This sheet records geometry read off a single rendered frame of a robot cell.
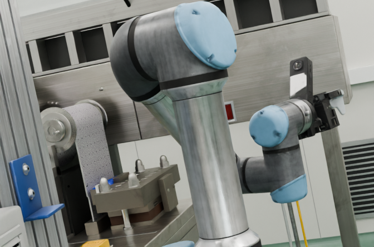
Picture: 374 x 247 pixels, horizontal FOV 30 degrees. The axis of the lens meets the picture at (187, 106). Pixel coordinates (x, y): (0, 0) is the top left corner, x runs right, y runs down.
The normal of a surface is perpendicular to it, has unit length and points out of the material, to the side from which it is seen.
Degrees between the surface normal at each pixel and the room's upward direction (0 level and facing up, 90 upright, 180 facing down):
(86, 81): 90
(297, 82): 59
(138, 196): 90
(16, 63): 90
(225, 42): 82
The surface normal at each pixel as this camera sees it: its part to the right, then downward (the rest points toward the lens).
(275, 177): -0.56, 0.15
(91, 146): 0.94, -0.18
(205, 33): 0.77, -0.26
